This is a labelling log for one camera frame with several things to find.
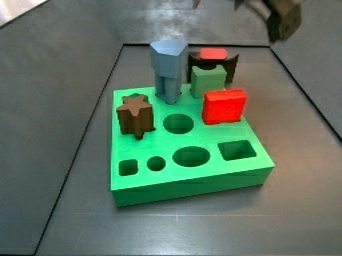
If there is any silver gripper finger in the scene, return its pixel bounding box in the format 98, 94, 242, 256
193, 0, 201, 9
234, 0, 245, 10

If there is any red square-circle object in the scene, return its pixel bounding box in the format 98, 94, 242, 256
199, 48, 229, 60

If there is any black curved fixture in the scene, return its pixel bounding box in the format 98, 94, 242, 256
187, 52, 239, 83

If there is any blue pentagon block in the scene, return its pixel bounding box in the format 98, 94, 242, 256
150, 39, 187, 104

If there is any green notched block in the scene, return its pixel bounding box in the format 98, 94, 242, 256
191, 65, 227, 98

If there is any red cube block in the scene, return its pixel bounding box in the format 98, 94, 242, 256
202, 89, 247, 125

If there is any brown star block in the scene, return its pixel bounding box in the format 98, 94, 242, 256
117, 94, 155, 140

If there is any green shape sorter base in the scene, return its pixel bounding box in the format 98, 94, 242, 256
110, 85, 274, 207

